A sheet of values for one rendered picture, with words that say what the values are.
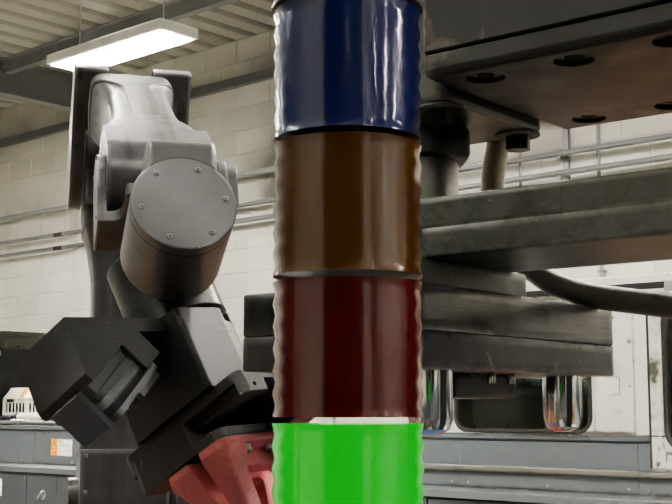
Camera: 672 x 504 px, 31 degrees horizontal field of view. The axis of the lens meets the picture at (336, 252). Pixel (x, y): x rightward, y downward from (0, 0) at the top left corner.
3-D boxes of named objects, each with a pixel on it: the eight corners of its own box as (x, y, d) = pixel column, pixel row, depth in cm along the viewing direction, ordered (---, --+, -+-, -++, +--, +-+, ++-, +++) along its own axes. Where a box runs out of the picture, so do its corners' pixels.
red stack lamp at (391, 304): (335, 416, 33) (335, 293, 34) (453, 416, 31) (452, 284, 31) (239, 417, 30) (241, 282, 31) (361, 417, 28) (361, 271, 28)
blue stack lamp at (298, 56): (335, 162, 34) (335, 46, 34) (450, 144, 32) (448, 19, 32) (242, 139, 31) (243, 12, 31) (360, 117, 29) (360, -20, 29)
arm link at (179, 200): (275, 252, 64) (259, 71, 70) (109, 246, 62) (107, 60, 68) (238, 347, 74) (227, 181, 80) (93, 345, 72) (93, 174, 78)
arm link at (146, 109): (240, 152, 74) (182, 60, 102) (88, 144, 71) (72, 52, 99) (223, 339, 78) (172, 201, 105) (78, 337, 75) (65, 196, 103)
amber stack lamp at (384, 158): (335, 287, 34) (335, 168, 34) (451, 278, 31) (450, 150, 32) (241, 276, 31) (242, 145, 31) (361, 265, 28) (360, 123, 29)
